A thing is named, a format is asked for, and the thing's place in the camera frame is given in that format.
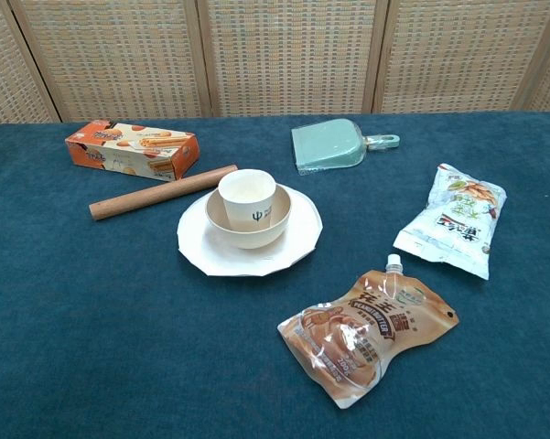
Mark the brown peanut butter pouch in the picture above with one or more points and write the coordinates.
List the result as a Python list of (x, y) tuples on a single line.
[(366, 334)]

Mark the blue table cloth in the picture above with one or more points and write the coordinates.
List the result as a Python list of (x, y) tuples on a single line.
[(119, 343)]

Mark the beige bowl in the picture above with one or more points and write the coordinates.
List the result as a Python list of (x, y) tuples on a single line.
[(274, 222)]

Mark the white snack bag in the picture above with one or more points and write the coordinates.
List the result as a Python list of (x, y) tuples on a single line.
[(457, 224)]

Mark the green dustpan in plastic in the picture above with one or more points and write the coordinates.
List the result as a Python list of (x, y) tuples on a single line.
[(327, 145)]

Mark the small white paper cup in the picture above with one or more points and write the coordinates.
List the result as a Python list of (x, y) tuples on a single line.
[(247, 197)]

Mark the woven folding screen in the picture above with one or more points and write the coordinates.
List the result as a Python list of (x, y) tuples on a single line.
[(274, 55)]

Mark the wooden rolling pin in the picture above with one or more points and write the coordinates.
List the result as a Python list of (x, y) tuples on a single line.
[(160, 194)]

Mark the white paper plate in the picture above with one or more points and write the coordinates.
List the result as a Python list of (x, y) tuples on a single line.
[(302, 228)]

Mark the orange biscuit box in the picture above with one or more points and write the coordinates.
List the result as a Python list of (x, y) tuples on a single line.
[(132, 148)]

